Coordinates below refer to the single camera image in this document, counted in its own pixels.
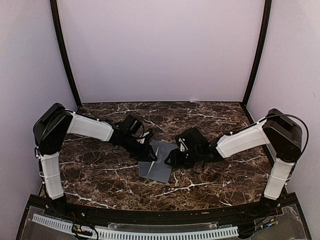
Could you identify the right black frame post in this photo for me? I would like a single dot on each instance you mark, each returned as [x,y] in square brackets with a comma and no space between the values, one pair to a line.
[258,53]

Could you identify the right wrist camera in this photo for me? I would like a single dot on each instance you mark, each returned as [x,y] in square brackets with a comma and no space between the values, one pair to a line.
[190,139]

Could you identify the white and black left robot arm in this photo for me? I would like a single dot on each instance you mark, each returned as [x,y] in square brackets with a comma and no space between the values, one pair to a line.
[57,122]

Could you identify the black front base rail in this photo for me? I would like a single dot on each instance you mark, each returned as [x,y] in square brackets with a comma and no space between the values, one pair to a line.
[239,215]

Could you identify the grey paper envelope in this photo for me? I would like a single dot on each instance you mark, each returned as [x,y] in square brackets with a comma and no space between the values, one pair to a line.
[157,170]

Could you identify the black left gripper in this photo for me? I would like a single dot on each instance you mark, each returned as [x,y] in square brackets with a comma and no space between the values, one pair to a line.
[144,155]

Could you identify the black frame post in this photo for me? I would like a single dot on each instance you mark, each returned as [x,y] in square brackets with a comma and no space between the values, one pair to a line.
[63,52]
[258,53]

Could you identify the left black frame post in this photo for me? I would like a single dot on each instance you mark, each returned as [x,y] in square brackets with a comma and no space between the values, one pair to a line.
[63,52]

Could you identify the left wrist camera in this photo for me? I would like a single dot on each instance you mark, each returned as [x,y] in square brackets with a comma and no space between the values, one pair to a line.
[131,124]

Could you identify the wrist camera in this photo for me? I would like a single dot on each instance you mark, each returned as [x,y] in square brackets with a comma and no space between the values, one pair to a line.
[190,139]
[131,124]

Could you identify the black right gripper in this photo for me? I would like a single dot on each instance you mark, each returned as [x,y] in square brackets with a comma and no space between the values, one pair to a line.
[175,159]

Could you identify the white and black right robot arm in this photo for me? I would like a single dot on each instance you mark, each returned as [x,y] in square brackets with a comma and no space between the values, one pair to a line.
[287,134]

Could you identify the white slotted cable duct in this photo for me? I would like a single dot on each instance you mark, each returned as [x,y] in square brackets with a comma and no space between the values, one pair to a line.
[121,231]

